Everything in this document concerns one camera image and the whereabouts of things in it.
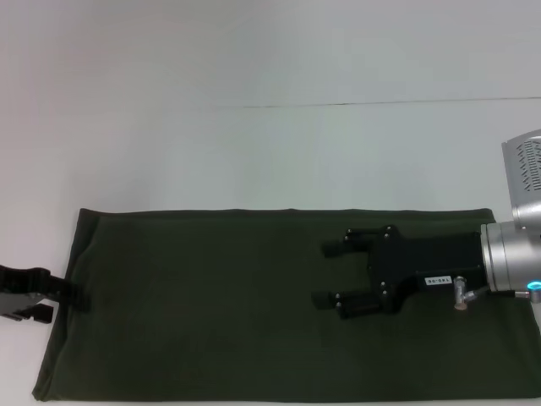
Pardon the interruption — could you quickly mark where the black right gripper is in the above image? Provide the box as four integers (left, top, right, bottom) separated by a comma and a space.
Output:
311, 224, 488, 321

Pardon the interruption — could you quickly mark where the dark green FREE t-shirt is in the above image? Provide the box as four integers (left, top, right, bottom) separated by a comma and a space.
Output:
30, 206, 541, 403

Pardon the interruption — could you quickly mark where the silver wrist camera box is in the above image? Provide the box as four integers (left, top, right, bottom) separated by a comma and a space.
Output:
500, 128, 541, 234

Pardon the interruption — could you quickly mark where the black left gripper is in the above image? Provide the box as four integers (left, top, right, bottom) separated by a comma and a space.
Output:
0, 264, 93, 326

